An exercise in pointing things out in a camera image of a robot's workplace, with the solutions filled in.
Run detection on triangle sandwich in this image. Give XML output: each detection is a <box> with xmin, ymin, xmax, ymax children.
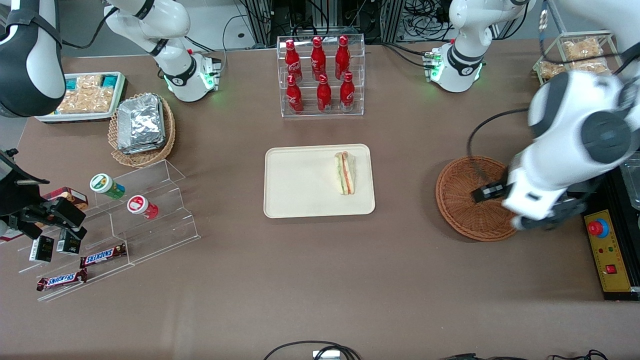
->
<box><xmin>334</xmin><ymin>151</ymin><xmax>357</xmax><ymax>196</ymax></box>

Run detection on brown round wicker basket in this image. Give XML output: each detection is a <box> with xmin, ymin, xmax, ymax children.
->
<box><xmin>435</xmin><ymin>155</ymin><xmax>521</xmax><ymax>243</ymax></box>

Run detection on light oval wicker basket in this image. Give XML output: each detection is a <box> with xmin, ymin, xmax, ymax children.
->
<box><xmin>108</xmin><ymin>92</ymin><xmax>177</xmax><ymax>168</ymax></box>

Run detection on cream plastic tray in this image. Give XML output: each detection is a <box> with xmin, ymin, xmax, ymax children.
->
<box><xmin>263</xmin><ymin>143</ymin><xmax>376</xmax><ymax>219</ymax></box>

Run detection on small black box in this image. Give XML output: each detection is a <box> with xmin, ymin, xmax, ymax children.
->
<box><xmin>28</xmin><ymin>235</ymin><xmax>55</xmax><ymax>264</ymax></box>
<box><xmin>56</xmin><ymin>229</ymin><xmax>82</xmax><ymax>255</ymax></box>

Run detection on brown chocolate box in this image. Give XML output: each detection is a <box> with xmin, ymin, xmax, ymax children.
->
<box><xmin>41</xmin><ymin>186</ymin><xmax>89</xmax><ymax>211</ymax></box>

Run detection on snickers chocolate bar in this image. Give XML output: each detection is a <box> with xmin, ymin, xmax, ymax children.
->
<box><xmin>36</xmin><ymin>268</ymin><xmax>89</xmax><ymax>292</ymax></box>
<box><xmin>80</xmin><ymin>243</ymin><xmax>128</xmax><ymax>269</ymax></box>

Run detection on green snack cup white lid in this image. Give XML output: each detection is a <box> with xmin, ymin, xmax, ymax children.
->
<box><xmin>89</xmin><ymin>173</ymin><xmax>126</xmax><ymax>200</ymax></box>

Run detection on red snack cup white lid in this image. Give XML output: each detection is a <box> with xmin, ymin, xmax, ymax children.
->
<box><xmin>126</xmin><ymin>195</ymin><xmax>160</xmax><ymax>221</ymax></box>

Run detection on clear acrylic stepped shelf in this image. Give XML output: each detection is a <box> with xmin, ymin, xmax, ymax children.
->
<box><xmin>17</xmin><ymin>159</ymin><xmax>202</xmax><ymax>303</ymax></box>

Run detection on white rectangular bin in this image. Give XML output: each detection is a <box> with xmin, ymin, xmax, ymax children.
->
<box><xmin>35</xmin><ymin>71</ymin><xmax>128</xmax><ymax>124</ymax></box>

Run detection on snack bag teal label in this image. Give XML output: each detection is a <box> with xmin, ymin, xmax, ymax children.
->
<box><xmin>65</xmin><ymin>74</ymin><xmax>124</xmax><ymax>92</ymax></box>
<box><xmin>56</xmin><ymin>87</ymin><xmax>115</xmax><ymax>115</ymax></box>

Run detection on silver foil container stack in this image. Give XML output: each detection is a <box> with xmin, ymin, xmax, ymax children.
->
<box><xmin>116</xmin><ymin>94</ymin><xmax>167</xmax><ymax>155</ymax></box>

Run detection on black yellow control box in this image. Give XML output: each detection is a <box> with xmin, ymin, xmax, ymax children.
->
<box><xmin>582</xmin><ymin>165</ymin><xmax>640</xmax><ymax>302</ymax></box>

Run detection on yellow emergency stop panel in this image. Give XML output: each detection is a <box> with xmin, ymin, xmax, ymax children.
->
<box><xmin>583</xmin><ymin>209</ymin><xmax>633</xmax><ymax>293</ymax></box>

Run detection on packaged bread snack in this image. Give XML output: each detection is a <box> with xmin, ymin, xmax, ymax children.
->
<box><xmin>570</xmin><ymin>59</ymin><xmax>612</xmax><ymax>75</ymax></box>
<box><xmin>539</xmin><ymin>61</ymin><xmax>568</xmax><ymax>81</ymax></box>
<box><xmin>562</xmin><ymin>39</ymin><xmax>605</xmax><ymax>60</ymax></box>

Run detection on red cola bottle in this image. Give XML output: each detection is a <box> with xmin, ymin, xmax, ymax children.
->
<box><xmin>284</xmin><ymin>39</ymin><xmax>303</xmax><ymax>83</ymax></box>
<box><xmin>285</xmin><ymin>74</ymin><xmax>304</xmax><ymax>115</ymax></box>
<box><xmin>339</xmin><ymin>71</ymin><xmax>356</xmax><ymax>113</ymax></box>
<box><xmin>334</xmin><ymin>35</ymin><xmax>351</xmax><ymax>81</ymax></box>
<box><xmin>316</xmin><ymin>74</ymin><xmax>332</xmax><ymax>114</ymax></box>
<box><xmin>310</xmin><ymin>36</ymin><xmax>327</xmax><ymax>81</ymax></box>

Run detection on clear acrylic bottle rack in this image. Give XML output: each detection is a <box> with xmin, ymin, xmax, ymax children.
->
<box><xmin>276</xmin><ymin>34</ymin><xmax>366</xmax><ymax>118</ymax></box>

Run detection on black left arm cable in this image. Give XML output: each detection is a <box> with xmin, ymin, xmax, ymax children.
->
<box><xmin>466</xmin><ymin>107</ymin><xmax>532</xmax><ymax>187</ymax></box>

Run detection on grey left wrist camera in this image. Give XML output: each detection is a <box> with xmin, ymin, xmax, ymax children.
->
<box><xmin>514</xmin><ymin>197</ymin><xmax>587</xmax><ymax>232</ymax></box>

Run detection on white wire rack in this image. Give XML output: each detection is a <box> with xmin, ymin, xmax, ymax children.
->
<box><xmin>532</xmin><ymin>30</ymin><xmax>626</xmax><ymax>83</ymax></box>

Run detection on tangled black cables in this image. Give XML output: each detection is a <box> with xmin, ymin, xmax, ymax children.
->
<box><xmin>404</xmin><ymin>0</ymin><xmax>453</xmax><ymax>41</ymax></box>

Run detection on aluminium frame post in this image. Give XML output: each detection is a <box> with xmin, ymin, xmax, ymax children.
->
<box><xmin>248</xmin><ymin>0</ymin><xmax>273</xmax><ymax>47</ymax></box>
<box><xmin>381</xmin><ymin>0</ymin><xmax>405</xmax><ymax>43</ymax></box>

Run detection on black cable loop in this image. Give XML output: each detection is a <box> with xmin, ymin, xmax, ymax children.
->
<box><xmin>263</xmin><ymin>340</ymin><xmax>362</xmax><ymax>360</ymax></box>

